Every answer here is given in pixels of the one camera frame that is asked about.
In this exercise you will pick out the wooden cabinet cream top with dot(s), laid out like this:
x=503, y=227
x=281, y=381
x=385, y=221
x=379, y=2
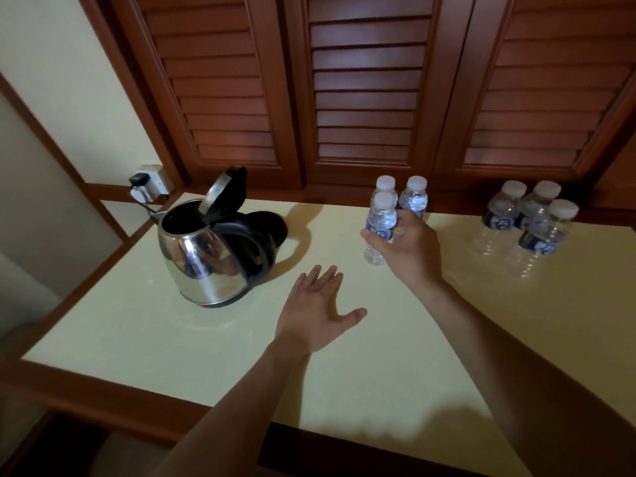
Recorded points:
x=99, y=407

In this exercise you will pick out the white wall socket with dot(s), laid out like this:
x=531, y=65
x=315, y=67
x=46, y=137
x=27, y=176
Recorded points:
x=160, y=181

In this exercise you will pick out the person's left forearm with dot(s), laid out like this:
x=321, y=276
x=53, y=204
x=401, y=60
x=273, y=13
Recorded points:
x=228, y=422

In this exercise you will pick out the wooden louvered shutter door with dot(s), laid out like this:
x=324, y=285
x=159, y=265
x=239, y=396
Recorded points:
x=213, y=84
x=546, y=94
x=367, y=84
x=618, y=183

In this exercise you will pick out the white plug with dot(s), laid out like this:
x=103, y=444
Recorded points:
x=141, y=195

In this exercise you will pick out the person's left hand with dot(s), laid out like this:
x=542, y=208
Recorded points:
x=310, y=317

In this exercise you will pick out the clear plastic water bottle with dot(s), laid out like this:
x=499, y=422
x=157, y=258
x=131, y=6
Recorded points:
x=385, y=183
x=380, y=218
x=499, y=218
x=541, y=238
x=415, y=198
x=545, y=191

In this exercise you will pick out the person's right hand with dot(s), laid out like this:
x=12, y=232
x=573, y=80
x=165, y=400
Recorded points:
x=412, y=253

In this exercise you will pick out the black plug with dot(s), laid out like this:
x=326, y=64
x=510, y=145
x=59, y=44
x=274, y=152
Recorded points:
x=139, y=179

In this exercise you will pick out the stainless steel electric kettle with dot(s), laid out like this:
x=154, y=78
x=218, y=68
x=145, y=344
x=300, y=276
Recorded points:
x=208, y=273

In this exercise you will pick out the person's right forearm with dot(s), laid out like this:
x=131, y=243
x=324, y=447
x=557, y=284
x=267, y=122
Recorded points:
x=531, y=392

